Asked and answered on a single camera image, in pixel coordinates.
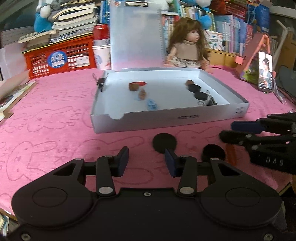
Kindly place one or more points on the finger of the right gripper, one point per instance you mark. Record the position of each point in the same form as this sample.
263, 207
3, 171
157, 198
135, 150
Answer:
247, 126
248, 140

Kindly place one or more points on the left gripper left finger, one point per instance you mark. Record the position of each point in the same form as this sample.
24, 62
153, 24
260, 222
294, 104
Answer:
67, 193

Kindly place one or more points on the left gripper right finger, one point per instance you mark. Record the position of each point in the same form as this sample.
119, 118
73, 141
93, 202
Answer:
231, 197

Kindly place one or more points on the black round disc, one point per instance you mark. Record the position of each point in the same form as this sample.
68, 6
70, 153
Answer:
212, 151
163, 141

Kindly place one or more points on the black round lid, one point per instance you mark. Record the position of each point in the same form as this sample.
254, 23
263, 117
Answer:
201, 96

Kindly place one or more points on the black round cap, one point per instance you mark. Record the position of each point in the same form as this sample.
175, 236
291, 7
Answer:
194, 88

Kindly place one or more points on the large black binder clip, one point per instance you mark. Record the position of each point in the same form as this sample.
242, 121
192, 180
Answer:
209, 102

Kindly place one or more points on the smartphone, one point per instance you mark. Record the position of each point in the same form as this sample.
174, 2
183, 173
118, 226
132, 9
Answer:
265, 72

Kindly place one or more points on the pink phone stand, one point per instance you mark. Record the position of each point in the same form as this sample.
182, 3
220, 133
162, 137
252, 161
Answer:
250, 63

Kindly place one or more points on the pink bunny towel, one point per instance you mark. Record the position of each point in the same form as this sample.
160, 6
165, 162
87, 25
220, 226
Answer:
51, 125

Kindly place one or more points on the small brown nut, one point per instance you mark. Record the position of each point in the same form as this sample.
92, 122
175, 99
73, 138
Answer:
189, 82

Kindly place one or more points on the wooden drawer shelf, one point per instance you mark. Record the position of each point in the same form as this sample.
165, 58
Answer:
222, 58

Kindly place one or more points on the light blue toy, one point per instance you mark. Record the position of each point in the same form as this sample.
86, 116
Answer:
151, 105

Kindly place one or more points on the row of upright books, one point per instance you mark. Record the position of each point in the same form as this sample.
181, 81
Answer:
171, 11

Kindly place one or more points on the colourful stationery box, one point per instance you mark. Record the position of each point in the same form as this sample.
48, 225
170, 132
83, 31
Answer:
214, 40

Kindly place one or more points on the brown-haired baby doll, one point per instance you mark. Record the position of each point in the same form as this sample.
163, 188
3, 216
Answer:
187, 46

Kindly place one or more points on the small brown blue figurine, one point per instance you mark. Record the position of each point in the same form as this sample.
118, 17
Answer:
141, 95

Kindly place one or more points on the blue carton box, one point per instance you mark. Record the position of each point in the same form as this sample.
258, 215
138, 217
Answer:
258, 14

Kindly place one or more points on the red marker cap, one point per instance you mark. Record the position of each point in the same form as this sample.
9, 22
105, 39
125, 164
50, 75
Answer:
139, 83

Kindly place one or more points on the grey cardboard box tray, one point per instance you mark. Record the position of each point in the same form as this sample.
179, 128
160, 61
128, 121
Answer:
116, 109

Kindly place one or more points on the open book on left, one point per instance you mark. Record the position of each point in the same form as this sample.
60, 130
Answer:
13, 90

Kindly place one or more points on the brown walnut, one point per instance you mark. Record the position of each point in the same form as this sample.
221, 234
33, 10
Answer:
133, 87

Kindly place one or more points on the black binder clip on edge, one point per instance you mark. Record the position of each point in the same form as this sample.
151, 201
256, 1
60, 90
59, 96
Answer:
99, 82

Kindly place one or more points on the big blue plush toy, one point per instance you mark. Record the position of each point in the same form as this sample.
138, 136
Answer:
204, 18

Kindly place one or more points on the red basket on shelf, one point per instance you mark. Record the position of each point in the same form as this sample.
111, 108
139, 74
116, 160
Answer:
235, 8

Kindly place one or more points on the translucent clipboard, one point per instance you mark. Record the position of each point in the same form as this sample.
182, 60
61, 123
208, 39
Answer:
136, 35

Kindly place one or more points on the red plastic basket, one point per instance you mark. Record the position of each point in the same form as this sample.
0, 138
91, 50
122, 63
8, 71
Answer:
73, 54

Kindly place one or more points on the white paper cup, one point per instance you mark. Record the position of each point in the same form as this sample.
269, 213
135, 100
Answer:
101, 50

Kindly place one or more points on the red soda can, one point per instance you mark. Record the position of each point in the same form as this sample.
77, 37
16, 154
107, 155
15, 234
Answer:
101, 32

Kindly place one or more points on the stack of books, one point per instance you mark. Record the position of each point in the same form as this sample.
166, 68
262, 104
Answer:
70, 19

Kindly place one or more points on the blue white plush toy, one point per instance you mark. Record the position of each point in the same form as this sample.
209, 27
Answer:
43, 12

